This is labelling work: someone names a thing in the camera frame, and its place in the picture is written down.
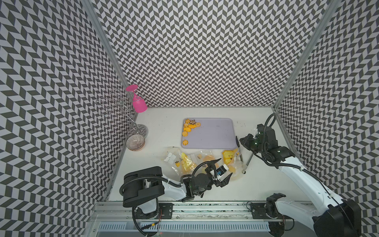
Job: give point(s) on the ribbed glass bowl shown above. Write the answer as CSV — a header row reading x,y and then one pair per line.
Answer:
x,y
135,142

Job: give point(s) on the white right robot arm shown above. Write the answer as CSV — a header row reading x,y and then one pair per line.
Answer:
x,y
330,215

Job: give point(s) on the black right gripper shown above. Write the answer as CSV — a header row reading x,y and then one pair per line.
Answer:
x,y
246,142

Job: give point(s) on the chrome glass drying rack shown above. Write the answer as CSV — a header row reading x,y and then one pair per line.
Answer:
x,y
121,100

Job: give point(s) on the clear resealable bag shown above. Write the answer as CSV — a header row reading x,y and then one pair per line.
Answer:
x,y
232,158

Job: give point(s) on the clear printed bag pile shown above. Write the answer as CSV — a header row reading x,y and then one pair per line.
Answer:
x,y
185,163

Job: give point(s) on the lilac plastic tray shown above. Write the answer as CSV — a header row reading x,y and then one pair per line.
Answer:
x,y
214,133

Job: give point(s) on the pink upside-down wine glass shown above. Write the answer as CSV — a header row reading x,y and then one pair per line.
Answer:
x,y
138,102

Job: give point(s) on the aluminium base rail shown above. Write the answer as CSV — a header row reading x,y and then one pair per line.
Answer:
x,y
230,211

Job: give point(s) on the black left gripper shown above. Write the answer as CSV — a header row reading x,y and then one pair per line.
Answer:
x,y
225,182

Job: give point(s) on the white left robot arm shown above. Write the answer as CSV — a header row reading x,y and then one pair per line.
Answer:
x,y
141,189

